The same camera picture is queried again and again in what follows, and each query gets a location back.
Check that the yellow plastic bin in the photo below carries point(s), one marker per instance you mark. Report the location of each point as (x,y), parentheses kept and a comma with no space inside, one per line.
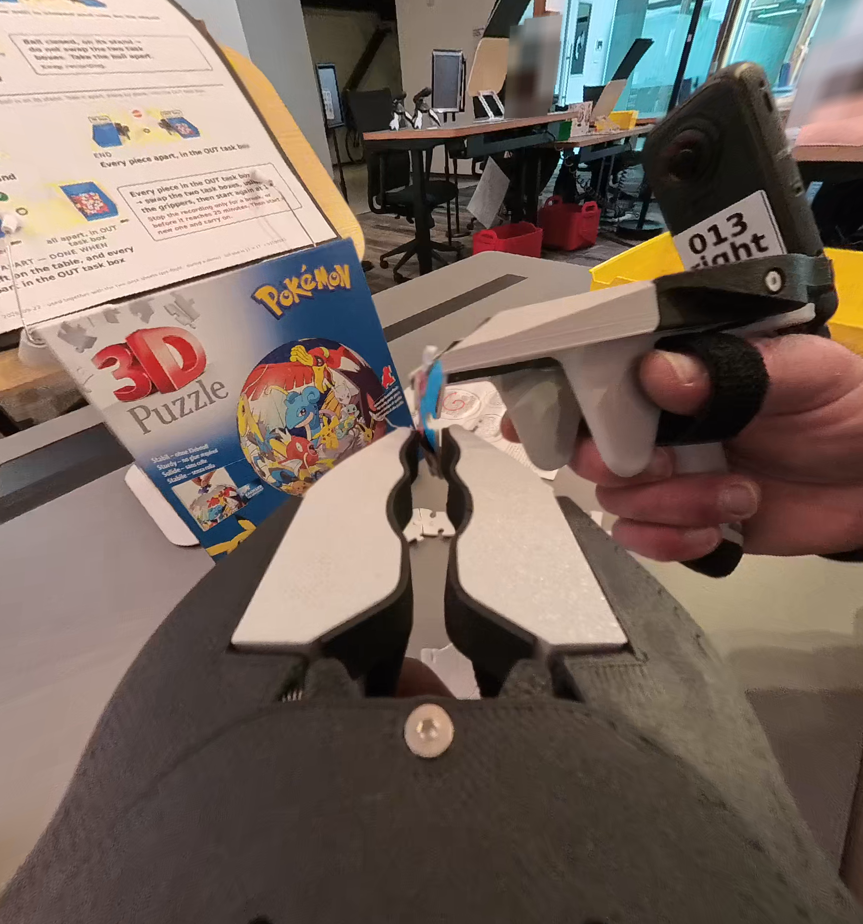
(861,296)

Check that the small yellow tray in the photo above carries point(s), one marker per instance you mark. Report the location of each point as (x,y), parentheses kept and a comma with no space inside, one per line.
(615,121)

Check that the printed task instruction sheet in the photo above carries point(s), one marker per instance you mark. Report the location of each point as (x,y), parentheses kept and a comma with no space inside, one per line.
(113,144)

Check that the white puzzle piece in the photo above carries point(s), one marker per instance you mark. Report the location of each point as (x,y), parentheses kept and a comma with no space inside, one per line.
(428,525)
(449,671)

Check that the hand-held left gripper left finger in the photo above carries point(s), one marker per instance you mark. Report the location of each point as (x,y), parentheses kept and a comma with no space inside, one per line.
(330,570)

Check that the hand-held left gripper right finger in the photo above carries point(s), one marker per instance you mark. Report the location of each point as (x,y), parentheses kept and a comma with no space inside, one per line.
(539,570)

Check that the wooden easel board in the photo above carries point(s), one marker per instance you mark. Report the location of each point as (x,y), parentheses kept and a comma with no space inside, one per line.
(294,144)

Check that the red basket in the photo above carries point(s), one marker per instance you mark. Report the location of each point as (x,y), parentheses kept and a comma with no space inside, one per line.
(568,224)
(507,242)

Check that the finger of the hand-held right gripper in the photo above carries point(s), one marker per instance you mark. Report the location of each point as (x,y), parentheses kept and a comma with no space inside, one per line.
(561,325)

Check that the person's right hand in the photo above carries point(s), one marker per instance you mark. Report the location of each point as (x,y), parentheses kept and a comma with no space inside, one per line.
(821,447)

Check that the blue puzzle box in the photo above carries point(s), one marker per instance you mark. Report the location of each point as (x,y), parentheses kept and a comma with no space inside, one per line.
(258,390)

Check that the black office chair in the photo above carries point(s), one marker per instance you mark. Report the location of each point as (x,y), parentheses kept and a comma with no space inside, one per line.
(402,188)

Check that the wooden office desk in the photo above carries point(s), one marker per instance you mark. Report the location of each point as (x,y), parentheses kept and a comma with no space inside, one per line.
(474,130)

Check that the white instruction leaflet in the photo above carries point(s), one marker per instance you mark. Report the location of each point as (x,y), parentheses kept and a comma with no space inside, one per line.
(474,404)

